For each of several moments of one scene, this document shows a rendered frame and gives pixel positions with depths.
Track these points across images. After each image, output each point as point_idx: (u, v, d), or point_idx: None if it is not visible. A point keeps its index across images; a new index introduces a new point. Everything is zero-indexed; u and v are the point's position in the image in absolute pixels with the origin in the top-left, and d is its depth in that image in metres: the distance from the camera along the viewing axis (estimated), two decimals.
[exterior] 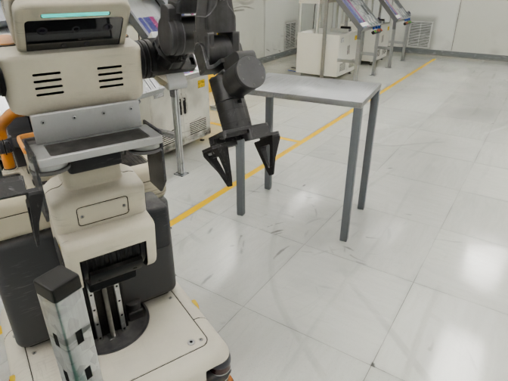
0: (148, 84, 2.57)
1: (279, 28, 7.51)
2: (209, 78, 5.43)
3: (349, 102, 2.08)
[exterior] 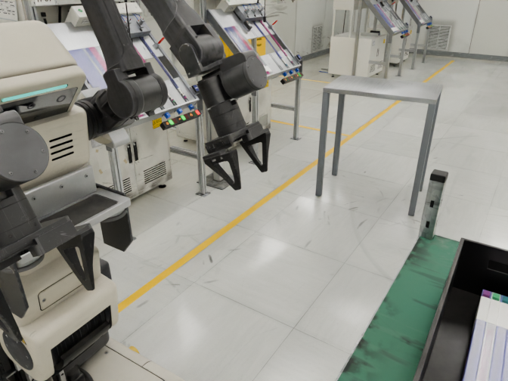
0: None
1: (308, 32, 7.99)
2: None
3: (425, 99, 2.56)
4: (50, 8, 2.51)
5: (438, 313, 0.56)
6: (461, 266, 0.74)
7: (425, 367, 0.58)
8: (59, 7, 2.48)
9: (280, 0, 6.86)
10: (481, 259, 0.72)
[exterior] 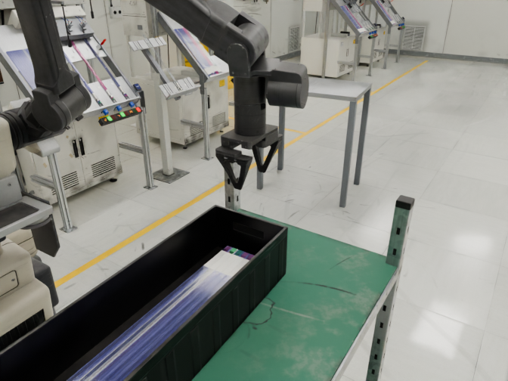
0: (187, 83, 3.22)
1: (283, 32, 8.16)
2: None
3: (346, 97, 2.73)
4: None
5: (142, 255, 0.73)
6: (218, 228, 0.91)
7: (137, 298, 0.74)
8: (1, 10, 2.65)
9: (252, 1, 7.03)
10: (229, 221, 0.89)
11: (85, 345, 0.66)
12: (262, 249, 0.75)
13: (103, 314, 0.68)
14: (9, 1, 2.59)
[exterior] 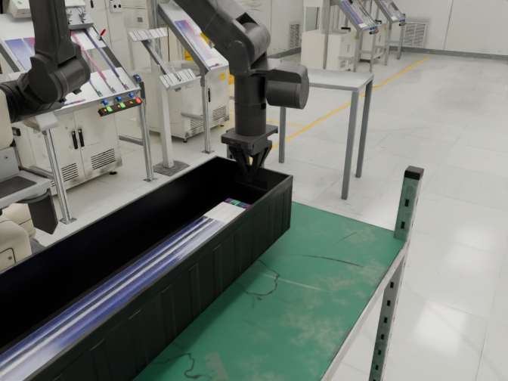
0: (187, 75, 3.19)
1: (284, 29, 8.13)
2: None
3: (348, 87, 2.71)
4: None
5: (138, 197, 0.68)
6: (219, 181, 0.86)
7: (132, 244, 0.70)
8: None
9: None
10: (230, 173, 0.84)
11: (75, 287, 0.62)
12: (267, 194, 0.70)
13: (96, 255, 0.63)
14: None
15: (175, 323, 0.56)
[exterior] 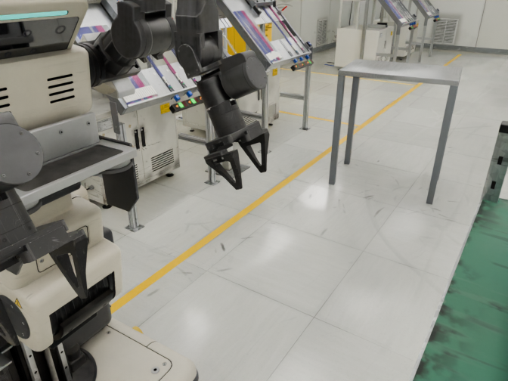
0: None
1: (312, 25, 7.88)
2: None
3: (446, 80, 2.45)
4: None
5: None
6: None
7: None
8: None
9: None
10: None
11: None
12: None
13: None
14: None
15: None
